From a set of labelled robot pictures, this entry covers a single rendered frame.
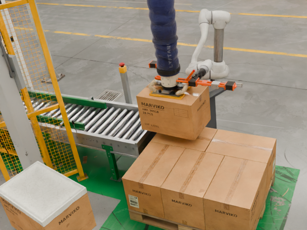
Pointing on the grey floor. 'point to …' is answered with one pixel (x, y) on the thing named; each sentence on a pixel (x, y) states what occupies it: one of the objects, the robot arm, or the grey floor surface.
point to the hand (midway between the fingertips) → (194, 81)
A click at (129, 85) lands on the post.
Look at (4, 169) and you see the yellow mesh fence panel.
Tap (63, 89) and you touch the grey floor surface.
